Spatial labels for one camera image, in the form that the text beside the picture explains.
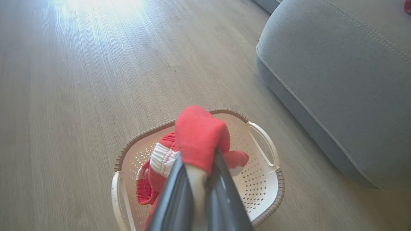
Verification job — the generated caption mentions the cream brown-rimmed laundry basket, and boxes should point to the cream brown-rimmed laundry basket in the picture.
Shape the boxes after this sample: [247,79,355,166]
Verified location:
[111,108,285,231]

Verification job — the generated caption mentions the grey fabric sofa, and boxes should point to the grey fabric sofa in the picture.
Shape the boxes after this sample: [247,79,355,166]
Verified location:
[256,0,411,191]

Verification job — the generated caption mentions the blue-grey upholstered furniture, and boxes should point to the blue-grey upholstered furniture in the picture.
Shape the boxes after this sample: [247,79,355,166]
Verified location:
[253,0,284,14]

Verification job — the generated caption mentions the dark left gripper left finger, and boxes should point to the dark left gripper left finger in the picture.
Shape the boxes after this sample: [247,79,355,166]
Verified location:
[146,155,194,231]

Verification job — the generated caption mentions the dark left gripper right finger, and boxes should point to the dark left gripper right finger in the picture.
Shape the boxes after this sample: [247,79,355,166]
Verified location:
[205,148,254,231]

